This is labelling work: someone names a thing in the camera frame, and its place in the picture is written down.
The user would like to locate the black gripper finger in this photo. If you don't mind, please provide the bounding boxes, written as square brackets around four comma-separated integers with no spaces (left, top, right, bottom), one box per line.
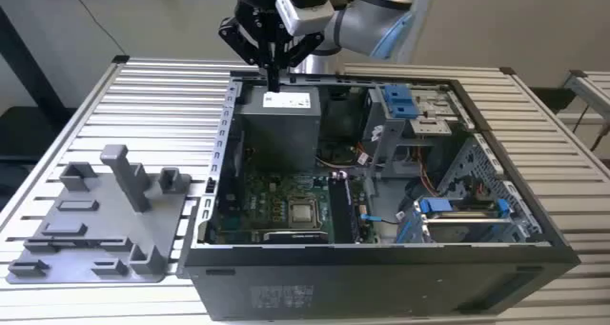
[272,33,327,92]
[217,16,275,92]

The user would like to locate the black RAM stick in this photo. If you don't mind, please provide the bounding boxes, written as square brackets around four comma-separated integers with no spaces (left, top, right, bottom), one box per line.
[21,236,132,247]
[328,174,359,243]

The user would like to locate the grey power supply unit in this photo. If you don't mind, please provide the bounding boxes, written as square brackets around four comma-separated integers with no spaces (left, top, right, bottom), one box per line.
[235,85,323,172]

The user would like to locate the blue drive carrier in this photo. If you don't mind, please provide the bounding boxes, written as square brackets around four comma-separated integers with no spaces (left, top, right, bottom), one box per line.
[383,84,417,120]

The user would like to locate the grey metal drive cage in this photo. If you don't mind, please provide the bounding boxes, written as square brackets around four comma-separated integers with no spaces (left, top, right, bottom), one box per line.
[364,84,471,171]

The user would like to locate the green motherboard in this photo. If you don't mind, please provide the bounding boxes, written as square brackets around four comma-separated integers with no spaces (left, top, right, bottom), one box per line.
[208,171,381,246]

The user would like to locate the silver CPU in socket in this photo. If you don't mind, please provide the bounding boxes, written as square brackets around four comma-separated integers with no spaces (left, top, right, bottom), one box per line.
[289,203,317,229]

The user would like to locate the black graphics card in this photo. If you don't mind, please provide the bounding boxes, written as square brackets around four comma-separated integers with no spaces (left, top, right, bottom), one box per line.
[261,231,331,245]

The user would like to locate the hard disk in blue carrier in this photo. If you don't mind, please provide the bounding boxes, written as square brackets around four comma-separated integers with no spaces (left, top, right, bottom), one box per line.
[412,197,513,244]

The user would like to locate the grey plastic parts rack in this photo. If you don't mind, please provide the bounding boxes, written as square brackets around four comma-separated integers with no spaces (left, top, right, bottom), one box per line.
[5,144,198,286]

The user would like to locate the metal slat side table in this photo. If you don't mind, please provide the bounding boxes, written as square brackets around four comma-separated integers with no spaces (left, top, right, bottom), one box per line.
[555,69,610,126]

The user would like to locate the black open PC case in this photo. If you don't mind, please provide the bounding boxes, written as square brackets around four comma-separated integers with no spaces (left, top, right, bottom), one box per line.
[174,69,582,321]

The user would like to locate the thin black wall cable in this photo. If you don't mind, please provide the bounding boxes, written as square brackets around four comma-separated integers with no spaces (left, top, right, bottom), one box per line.
[61,0,128,58]

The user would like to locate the orange and red wires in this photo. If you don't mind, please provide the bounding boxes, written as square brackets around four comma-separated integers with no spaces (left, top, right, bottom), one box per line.
[415,145,437,194]

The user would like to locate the blue plug with black wire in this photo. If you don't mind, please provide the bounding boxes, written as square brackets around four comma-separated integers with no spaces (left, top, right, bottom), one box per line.
[360,213,405,226]

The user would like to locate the black desk frame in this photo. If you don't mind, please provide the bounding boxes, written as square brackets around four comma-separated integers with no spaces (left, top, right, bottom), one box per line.
[0,6,78,164]

